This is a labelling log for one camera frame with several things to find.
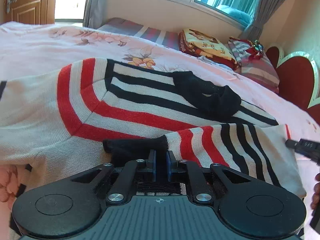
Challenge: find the shiny ribbon bow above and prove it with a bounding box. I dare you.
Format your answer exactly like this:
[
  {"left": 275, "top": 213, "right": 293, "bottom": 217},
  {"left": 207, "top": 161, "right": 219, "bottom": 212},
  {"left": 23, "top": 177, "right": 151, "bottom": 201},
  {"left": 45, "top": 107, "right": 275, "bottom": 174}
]
[{"left": 251, "top": 40, "right": 264, "bottom": 56}]

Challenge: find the striped mattress cover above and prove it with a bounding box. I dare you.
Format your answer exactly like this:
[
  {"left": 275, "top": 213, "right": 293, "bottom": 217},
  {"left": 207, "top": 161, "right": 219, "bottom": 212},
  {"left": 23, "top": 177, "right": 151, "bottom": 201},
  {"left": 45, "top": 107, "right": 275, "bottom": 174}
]
[{"left": 98, "top": 17, "right": 179, "bottom": 50}]

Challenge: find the red heart-shaped headboard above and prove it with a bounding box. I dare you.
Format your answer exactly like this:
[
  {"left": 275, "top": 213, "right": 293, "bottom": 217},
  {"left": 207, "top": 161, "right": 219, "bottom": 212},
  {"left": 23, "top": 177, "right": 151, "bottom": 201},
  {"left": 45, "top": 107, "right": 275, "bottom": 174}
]
[{"left": 266, "top": 45, "right": 319, "bottom": 123}]

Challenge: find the grey curtain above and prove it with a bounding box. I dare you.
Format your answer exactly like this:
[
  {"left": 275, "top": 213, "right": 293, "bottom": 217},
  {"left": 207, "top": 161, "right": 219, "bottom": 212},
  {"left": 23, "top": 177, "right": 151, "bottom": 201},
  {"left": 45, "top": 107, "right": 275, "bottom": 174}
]
[
  {"left": 241, "top": 0, "right": 285, "bottom": 40},
  {"left": 83, "top": 0, "right": 114, "bottom": 29}
]

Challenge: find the yellow red folded blanket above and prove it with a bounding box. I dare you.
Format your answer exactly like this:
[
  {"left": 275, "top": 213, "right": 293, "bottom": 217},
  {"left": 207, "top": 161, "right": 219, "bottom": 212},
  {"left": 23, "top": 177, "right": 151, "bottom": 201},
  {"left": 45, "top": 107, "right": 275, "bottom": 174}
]
[{"left": 178, "top": 29, "right": 239, "bottom": 70}]

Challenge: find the brown wooden door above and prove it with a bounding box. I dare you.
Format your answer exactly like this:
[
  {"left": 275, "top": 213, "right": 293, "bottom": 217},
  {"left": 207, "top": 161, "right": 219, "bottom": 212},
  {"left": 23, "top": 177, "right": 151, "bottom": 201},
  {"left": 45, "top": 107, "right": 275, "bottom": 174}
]
[{"left": 1, "top": 0, "right": 56, "bottom": 24}]

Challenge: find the grey right curtain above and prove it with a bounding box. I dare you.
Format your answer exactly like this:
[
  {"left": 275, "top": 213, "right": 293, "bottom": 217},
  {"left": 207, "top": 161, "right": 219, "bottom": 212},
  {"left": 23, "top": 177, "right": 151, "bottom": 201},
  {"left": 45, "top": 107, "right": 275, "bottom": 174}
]
[{"left": 241, "top": 0, "right": 285, "bottom": 40}]

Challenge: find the striped pillow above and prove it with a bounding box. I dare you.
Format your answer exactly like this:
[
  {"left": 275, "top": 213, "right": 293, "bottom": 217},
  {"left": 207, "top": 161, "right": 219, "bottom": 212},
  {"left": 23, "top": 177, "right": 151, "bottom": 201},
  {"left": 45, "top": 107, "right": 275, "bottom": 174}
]
[{"left": 228, "top": 37, "right": 280, "bottom": 94}]

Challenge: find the person's right hand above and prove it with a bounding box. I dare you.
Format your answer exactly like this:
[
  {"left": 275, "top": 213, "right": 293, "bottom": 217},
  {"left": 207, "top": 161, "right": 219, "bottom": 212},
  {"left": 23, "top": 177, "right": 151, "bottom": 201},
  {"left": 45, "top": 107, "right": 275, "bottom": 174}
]
[{"left": 310, "top": 173, "right": 320, "bottom": 210}]

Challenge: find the striped knit sweater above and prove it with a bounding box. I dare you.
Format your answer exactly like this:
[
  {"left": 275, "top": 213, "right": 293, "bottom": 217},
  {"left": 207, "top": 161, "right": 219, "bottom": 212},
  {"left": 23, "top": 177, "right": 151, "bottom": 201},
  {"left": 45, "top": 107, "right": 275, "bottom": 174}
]
[{"left": 1, "top": 58, "right": 306, "bottom": 197}]

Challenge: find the grey left curtain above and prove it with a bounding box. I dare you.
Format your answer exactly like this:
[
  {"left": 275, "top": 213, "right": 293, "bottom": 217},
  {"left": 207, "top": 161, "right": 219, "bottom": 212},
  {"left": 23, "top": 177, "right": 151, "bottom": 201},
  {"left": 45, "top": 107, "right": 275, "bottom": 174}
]
[{"left": 83, "top": 0, "right": 114, "bottom": 29}]

